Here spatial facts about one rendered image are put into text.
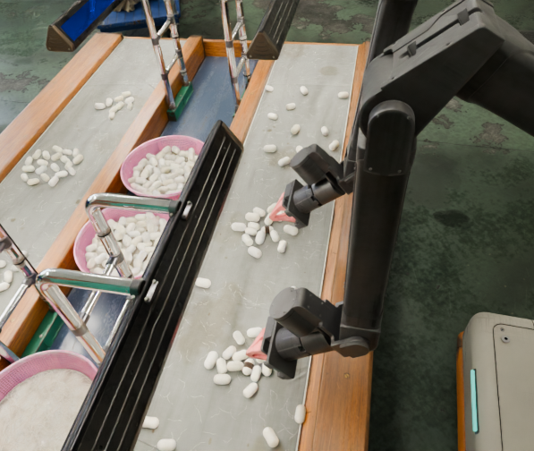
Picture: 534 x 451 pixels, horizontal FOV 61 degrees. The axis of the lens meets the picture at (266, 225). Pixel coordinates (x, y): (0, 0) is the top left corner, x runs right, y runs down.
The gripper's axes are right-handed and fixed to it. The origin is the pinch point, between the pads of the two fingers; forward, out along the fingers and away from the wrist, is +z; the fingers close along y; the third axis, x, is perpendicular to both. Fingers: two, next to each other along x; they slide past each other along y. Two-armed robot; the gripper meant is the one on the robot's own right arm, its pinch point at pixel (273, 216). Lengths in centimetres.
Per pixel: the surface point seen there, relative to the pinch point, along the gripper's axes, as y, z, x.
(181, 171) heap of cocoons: -20.6, 28.7, -15.6
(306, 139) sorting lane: -39.7, 3.1, 7.0
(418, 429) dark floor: 15, 18, 92
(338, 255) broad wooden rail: 5.6, -9.1, 14.2
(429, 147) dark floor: -135, 12, 98
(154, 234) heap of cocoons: 4.3, 27.3, -15.2
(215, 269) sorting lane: 12.2, 13.8, -2.7
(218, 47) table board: -99, 39, -20
